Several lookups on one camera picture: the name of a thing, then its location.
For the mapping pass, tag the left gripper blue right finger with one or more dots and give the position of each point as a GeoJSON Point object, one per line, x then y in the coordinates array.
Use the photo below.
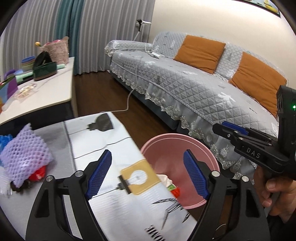
{"type": "Point", "coordinates": [195, 170]}

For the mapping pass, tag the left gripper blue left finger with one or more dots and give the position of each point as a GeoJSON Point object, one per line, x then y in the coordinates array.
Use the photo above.
{"type": "Point", "coordinates": [96, 172]}

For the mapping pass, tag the orange cushion near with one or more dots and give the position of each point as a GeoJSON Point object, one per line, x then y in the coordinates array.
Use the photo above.
{"type": "Point", "coordinates": [259, 81]}

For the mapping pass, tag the white printed table cloth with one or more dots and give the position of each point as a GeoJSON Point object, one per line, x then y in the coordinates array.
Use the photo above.
{"type": "Point", "coordinates": [132, 202]}

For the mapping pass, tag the grey quilted sofa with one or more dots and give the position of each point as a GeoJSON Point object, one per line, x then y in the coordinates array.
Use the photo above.
{"type": "Point", "coordinates": [194, 98]}

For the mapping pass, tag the clear plastic wrapper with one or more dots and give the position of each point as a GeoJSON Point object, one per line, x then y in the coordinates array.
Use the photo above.
{"type": "Point", "coordinates": [4, 183]}

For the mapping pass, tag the clear plastic bag on table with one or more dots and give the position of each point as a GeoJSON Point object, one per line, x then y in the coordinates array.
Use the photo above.
{"type": "Point", "coordinates": [25, 91]}

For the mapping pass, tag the dark green round basket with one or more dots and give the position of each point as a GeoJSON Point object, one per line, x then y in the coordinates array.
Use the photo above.
{"type": "Point", "coordinates": [43, 67]}

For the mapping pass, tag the person's right hand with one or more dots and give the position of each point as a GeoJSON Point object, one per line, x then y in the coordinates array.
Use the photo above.
{"type": "Point", "coordinates": [277, 193]}

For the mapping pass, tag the grey curtain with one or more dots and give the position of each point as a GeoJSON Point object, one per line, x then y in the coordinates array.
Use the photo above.
{"type": "Point", "coordinates": [101, 22]}

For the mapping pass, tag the white wet wipes pack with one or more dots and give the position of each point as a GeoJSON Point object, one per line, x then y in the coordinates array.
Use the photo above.
{"type": "Point", "coordinates": [165, 180]}

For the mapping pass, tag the red plastic bag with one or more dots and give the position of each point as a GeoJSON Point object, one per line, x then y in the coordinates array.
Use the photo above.
{"type": "Point", "coordinates": [38, 175]}

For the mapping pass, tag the white coffee table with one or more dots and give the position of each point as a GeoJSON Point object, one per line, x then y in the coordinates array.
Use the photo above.
{"type": "Point", "coordinates": [48, 92]}

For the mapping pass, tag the colourful storage box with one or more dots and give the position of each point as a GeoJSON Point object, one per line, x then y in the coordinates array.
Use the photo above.
{"type": "Point", "coordinates": [8, 89]}

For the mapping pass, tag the blue plastic bag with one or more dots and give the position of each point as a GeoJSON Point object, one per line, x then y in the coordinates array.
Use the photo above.
{"type": "Point", "coordinates": [4, 140]}

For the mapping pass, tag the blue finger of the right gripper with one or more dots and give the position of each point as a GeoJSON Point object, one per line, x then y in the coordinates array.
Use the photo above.
{"type": "Point", "coordinates": [235, 127]}

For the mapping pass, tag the orange cushion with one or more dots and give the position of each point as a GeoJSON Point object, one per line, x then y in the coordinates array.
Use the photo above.
{"type": "Point", "coordinates": [200, 53]}
{"type": "Point", "coordinates": [259, 81]}

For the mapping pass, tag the teal curtain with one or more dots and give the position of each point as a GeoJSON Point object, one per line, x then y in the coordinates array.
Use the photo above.
{"type": "Point", "coordinates": [68, 24]}

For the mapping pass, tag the orange plastic bag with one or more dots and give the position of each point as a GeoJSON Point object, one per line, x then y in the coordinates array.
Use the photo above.
{"type": "Point", "coordinates": [175, 191]}

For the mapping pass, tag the pink trash bin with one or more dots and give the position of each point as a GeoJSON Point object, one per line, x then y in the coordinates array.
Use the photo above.
{"type": "Point", "coordinates": [165, 155]}

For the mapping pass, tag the purple foam fruit net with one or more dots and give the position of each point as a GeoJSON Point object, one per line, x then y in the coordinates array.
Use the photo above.
{"type": "Point", "coordinates": [25, 154]}

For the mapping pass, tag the stack of coloured bowls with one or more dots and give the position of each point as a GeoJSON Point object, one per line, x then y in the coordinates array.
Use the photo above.
{"type": "Point", "coordinates": [27, 63]}

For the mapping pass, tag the orange cushion far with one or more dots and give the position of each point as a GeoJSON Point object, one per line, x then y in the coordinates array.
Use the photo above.
{"type": "Point", "coordinates": [200, 53]}

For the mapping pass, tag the framed landscape painting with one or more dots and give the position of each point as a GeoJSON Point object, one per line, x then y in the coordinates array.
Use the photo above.
{"type": "Point", "coordinates": [264, 4]}

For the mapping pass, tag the pink lace basket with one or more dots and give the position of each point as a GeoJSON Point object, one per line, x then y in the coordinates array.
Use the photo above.
{"type": "Point", "coordinates": [58, 50]}

